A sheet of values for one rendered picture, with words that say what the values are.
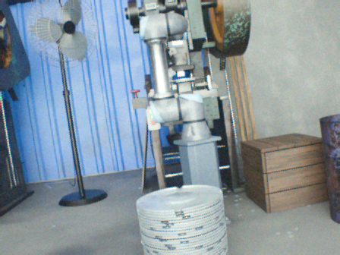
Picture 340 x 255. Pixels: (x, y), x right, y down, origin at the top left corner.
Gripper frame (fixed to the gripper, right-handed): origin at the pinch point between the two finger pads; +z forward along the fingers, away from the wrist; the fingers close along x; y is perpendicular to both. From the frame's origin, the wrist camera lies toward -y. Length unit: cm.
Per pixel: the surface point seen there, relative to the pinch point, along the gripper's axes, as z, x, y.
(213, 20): -21, 80, -2
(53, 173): 71, -11, -186
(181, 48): -14.3, 25.5, -1.3
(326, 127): 25, -33, 105
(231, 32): -16, 32, 36
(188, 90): 12.0, 8.8, 4.8
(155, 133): 26.7, -24.3, -6.2
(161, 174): 52, -33, -6
